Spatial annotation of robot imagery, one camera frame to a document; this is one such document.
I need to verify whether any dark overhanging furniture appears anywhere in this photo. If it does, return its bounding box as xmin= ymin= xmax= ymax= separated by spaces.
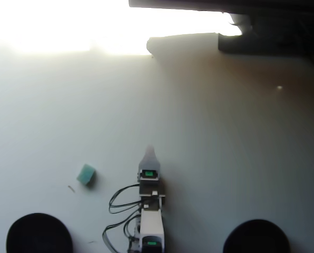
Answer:
xmin=128 ymin=0 xmax=314 ymax=71

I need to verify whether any black round bowl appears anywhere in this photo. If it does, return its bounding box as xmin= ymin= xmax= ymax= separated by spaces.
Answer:
xmin=222 ymin=219 xmax=291 ymax=253
xmin=6 ymin=212 xmax=74 ymax=253

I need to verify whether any white gripper with motor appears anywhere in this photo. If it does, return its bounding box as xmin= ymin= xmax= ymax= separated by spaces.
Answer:
xmin=137 ymin=144 xmax=163 ymax=186

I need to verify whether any blue foam cube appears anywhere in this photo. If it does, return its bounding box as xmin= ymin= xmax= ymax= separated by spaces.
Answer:
xmin=76 ymin=163 xmax=96 ymax=189

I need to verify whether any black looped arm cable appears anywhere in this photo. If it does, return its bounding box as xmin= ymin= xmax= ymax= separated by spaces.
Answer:
xmin=109 ymin=183 xmax=142 ymax=215

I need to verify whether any black base arm cable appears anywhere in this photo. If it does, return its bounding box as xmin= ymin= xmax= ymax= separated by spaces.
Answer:
xmin=102 ymin=212 xmax=142 ymax=253

